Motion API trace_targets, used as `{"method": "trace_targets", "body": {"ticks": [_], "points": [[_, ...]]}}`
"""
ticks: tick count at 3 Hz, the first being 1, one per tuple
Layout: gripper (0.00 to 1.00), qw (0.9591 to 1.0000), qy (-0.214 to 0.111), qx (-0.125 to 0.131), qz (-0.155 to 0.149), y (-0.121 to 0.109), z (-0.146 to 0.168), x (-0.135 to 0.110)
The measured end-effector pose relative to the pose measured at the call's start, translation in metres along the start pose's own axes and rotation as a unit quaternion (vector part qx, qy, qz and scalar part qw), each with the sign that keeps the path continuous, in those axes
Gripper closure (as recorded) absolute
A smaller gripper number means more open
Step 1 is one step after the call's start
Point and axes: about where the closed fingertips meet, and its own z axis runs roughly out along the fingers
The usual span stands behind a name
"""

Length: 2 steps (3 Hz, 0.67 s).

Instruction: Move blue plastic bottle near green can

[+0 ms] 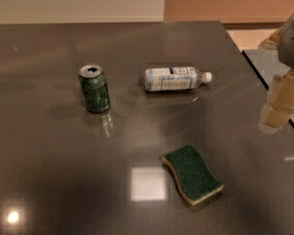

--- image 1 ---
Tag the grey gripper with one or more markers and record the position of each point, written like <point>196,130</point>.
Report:
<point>292,44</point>

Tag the clear plastic water bottle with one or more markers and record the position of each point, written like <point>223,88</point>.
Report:
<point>174,79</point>

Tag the green soda can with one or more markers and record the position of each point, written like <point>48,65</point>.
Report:
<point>94,88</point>

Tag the green and yellow sponge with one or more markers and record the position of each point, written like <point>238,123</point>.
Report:
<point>194,181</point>

